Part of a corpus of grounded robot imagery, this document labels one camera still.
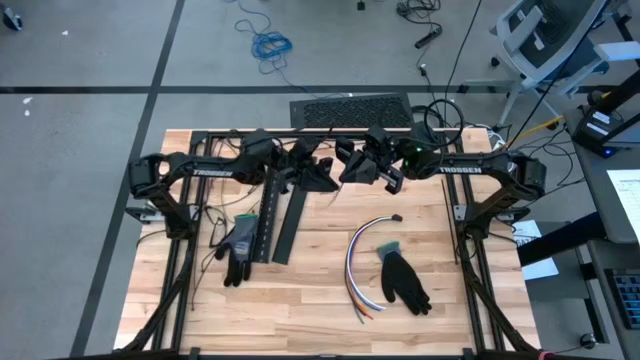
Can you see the black device box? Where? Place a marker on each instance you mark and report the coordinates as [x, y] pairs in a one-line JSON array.
[[590, 132]]

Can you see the black caster foot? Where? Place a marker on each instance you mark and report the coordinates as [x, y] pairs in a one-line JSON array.
[[12, 21]]

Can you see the grey mesh office chair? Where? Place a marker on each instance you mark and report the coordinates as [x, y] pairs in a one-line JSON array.
[[537, 35]]

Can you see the black computer tower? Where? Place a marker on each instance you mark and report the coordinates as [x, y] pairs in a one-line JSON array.
[[350, 111]]

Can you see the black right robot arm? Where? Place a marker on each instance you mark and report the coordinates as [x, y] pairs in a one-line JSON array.
[[460, 170]]

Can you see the work glove with blue label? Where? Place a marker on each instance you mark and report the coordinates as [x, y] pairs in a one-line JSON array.
[[239, 250]]

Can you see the black keyboard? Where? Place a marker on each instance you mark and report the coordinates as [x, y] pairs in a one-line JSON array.
[[627, 297]]

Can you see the silver mounting bracket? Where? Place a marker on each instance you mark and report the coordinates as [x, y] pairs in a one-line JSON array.
[[142, 215], [460, 212]]

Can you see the black stand post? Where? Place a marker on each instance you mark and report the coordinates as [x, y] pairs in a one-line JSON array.
[[620, 90]]

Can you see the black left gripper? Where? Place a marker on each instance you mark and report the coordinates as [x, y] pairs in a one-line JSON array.
[[295, 157]]

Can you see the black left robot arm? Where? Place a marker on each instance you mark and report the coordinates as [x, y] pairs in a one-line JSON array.
[[210, 172]]

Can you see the grey side desk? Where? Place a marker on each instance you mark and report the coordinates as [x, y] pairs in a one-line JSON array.
[[597, 190]]

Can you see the black power strip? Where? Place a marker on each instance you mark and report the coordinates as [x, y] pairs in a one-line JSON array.
[[428, 38]]

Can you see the white printed sheet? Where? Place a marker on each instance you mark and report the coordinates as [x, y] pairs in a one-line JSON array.
[[625, 200]]

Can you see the black duct cover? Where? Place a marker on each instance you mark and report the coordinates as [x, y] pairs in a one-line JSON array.
[[290, 230]]

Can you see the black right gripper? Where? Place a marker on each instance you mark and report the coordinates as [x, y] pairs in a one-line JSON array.
[[382, 150]]

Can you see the black desk beam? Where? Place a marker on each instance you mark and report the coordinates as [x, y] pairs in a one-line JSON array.
[[560, 240]]

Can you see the white paper sheet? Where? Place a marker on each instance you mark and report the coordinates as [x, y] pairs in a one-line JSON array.
[[542, 270]]

